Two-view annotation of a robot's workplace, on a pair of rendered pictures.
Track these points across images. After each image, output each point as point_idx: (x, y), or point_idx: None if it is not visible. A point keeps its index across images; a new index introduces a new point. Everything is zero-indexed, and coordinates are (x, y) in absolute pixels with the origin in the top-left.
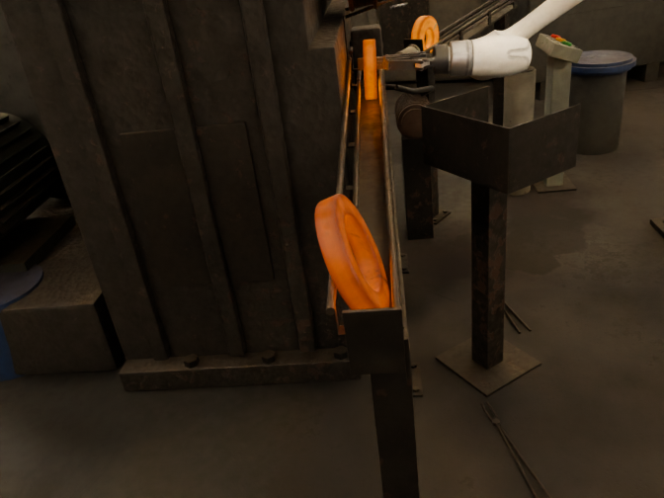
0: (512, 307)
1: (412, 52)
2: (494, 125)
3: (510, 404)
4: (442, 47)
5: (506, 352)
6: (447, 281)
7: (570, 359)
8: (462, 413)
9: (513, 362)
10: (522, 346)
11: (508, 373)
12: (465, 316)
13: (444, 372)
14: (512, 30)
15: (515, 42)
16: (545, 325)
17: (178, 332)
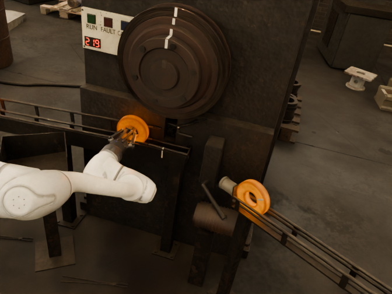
0: (85, 285)
1: (132, 140)
2: (11, 135)
3: (24, 248)
4: (111, 142)
5: (53, 262)
6: (132, 268)
7: (28, 286)
8: (34, 231)
9: (45, 261)
10: (53, 272)
11: (40, 255)
12: (93, 261)
13: (62, 235)
14: (125, 181)
15: (87, 166)
16: (59, 291)
17: None
